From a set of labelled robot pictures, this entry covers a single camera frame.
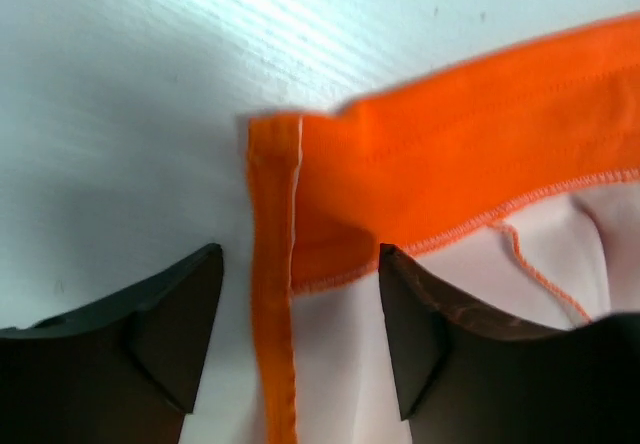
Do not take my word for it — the orange jacket with pink lining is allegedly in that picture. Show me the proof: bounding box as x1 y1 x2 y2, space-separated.
247 13 639 443

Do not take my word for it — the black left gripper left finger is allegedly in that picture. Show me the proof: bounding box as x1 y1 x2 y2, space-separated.
1 244 224 443

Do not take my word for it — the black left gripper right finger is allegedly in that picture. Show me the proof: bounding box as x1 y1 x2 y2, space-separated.
379 244 639 443

